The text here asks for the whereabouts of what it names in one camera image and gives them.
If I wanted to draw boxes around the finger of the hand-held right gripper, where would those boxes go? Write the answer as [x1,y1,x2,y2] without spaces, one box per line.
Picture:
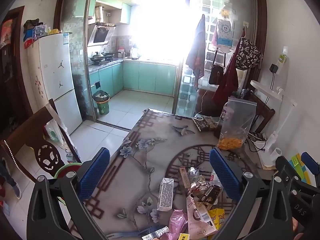
[301,152,320,174]
[276,156,320,195]

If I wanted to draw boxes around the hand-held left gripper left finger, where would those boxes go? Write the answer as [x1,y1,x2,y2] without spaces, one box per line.
[27,147,110,240]

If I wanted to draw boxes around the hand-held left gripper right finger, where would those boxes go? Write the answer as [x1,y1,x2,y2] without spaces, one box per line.
[209,147,293,240]

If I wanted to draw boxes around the red basin with green rim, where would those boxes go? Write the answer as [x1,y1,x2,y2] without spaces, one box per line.
[53,162,83,204]

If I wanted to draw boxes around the silver foil snack wrapper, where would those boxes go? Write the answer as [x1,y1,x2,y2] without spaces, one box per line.
[187,167,201,181]

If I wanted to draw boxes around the yellow drink carton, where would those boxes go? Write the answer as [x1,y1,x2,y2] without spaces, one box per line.
[207,207,225,232]

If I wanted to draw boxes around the pink printed pouch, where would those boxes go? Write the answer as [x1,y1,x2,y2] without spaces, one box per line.
[186,194,217,237]

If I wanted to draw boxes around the green trash can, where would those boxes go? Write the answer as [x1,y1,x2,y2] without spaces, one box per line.
[92,90,110,115]

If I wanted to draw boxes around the person's right hand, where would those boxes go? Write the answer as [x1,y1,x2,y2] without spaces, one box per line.
[291,216,312,240]

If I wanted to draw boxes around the black glossy wrapper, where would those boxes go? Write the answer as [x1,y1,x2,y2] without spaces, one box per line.
[199,184,222,203]

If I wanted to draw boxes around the white desk lamp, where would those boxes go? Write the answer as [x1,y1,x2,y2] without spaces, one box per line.
[250,80,298,168]

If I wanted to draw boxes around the tan paper wrapper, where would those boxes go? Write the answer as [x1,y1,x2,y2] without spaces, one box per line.
[179,167,192,188]

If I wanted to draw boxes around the clear zip bag orange snacks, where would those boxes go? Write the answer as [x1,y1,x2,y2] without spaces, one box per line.
[217,97,257,151]

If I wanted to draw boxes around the dark snack packet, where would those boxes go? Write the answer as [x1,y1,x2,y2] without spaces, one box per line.
[192,114,218,132]

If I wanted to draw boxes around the white plastic bag green print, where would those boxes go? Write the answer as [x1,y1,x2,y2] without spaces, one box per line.
[45,119,65,145]

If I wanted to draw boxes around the slatted wooden chair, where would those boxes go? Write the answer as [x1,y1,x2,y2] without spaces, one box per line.
[246,89,275,133]

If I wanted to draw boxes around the grey drink carton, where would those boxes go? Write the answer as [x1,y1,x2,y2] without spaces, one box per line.
[157,177,174,212]

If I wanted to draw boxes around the floral printed tablecloth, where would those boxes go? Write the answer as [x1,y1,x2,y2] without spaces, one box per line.
[67,108,278,240]

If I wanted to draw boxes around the pink plastic bag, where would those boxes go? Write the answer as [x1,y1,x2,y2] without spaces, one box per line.
[169,209,188,240]

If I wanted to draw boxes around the carved dark wooden chair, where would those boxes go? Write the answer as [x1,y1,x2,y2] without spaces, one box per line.
[0,99,83,180]

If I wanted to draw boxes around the white black tube wrapper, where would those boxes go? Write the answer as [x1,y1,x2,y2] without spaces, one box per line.
[142,226,170,240]

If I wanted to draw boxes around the dark red garment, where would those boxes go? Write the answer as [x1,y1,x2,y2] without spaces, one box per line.
[212,29,247,103]

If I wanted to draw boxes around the black handbag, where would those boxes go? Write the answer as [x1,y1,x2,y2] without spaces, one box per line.
[209,25,225,85]

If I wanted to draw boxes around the white refrigerator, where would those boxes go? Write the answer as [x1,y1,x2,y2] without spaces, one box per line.
[27,33,83,135]

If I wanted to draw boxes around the teal kitchen base cabinets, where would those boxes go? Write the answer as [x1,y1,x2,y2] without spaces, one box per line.
[89,61,179,97]

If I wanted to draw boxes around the black wok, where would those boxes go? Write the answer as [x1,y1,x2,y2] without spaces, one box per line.
[89,52,105,63]

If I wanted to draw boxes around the blue red hanging cloth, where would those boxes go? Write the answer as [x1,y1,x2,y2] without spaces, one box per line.
[185,14,207,87]

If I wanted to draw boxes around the black white patterned bag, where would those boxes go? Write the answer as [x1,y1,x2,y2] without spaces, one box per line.
[234,37,263,70]

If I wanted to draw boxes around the blue white hanging organiser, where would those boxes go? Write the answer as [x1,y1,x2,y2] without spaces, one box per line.
[215,19,234,53]

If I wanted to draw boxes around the steel range hood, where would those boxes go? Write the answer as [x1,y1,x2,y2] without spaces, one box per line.
[88,22,117,47]

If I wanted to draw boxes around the blue storage boxes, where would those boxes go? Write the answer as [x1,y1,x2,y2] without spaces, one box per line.
[24,25,48,40]

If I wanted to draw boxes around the dark green cloth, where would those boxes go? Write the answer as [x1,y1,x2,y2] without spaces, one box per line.
[24,19,40,33]

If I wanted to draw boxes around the glass sliding door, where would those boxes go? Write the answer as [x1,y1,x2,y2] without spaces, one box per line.
[175,0,258,117]

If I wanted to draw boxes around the teal upper kitchen cabinets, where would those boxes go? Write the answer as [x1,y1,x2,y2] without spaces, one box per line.
[75,0,132,25]

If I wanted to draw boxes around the white wall plug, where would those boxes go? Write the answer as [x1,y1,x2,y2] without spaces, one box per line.
[277,54,287,70]

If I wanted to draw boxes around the silver exhaust duct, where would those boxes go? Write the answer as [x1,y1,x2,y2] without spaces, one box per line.
[94,6,104,23]

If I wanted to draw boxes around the red wall hanging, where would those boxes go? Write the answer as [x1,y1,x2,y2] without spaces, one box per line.
[0,20,13,48]

